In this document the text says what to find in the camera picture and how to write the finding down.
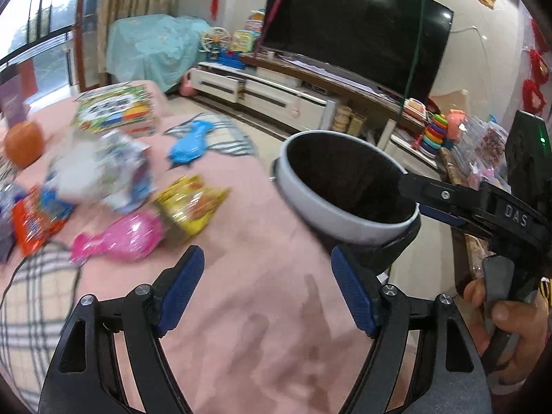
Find white red milk carton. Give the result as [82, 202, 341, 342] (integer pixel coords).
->
[47, 131, 113, 205]

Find orange snack packet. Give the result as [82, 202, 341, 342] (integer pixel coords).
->
[11, 185, 74, 257]

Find rainbow stacking ring toy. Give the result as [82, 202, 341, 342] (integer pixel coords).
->
[420, 113, 449, 160]

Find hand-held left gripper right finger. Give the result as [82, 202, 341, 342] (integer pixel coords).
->
[331, 245, 493, 414]

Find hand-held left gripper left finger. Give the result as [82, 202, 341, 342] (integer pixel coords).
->
[38, 245, 205, 414]

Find orange red apple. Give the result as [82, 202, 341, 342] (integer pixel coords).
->
[3, 121, 46, 169]

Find yellow green activity cube toy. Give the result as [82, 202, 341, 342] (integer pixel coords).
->
[233, 30, 255, 55]

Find black flat television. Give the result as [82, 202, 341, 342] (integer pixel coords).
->
[259, 0, 454, 108]

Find ferris wheel toy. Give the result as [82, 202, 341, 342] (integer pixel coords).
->
[200, 27, 229, 63]

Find colourful children's book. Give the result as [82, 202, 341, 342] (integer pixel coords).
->
[71, 84, 157, 136]

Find red heart wall decoration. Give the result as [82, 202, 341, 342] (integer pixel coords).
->
[523, 49, 552, 114]

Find blue plastic toy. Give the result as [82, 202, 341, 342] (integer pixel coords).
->
[218, 49, 242, 70]

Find clear plastic bead boxes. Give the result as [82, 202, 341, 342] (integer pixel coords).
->
[453, 116, 510, 190]

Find person's right hand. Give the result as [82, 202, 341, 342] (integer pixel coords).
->
[463, 277, 552, 397]

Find pink plastic wrapper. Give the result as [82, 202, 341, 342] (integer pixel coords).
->
[70, 211, 167, 264]

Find teal cover cloth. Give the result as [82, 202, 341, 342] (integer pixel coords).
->
[106, 14, 216, 93]

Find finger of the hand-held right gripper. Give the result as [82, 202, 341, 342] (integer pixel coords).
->
[417, 205, 480, 237]
[397, 171, 505, 225]

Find blue plastic wrapper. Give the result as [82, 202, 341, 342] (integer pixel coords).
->
[167, 120, 215, 171]

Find colourful toy box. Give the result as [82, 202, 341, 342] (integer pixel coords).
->
[246, 9, 266, 33]

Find pink tablecloth with plaid patches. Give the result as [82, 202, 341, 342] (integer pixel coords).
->
[0, 80, 415, 414]

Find blue white snack packet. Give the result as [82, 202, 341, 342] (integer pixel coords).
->
[101, 131, 157, 214]

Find purple drink bottle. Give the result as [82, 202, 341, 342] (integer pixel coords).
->
[0, 75, 27, 124]

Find white wooden television cabinet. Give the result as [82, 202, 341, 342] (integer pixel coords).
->
[190, 54, 436, 169]

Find glass balcony door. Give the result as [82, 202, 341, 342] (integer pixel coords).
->
[0, 0, 104, 96]

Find yellow snack packet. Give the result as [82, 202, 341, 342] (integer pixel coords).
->
[153, 175, 231, 242]

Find pink rod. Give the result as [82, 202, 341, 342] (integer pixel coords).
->
[258, 0, 299, 55]

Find beige round baskets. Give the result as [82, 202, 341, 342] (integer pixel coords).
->
[330, 106, 367, 136]

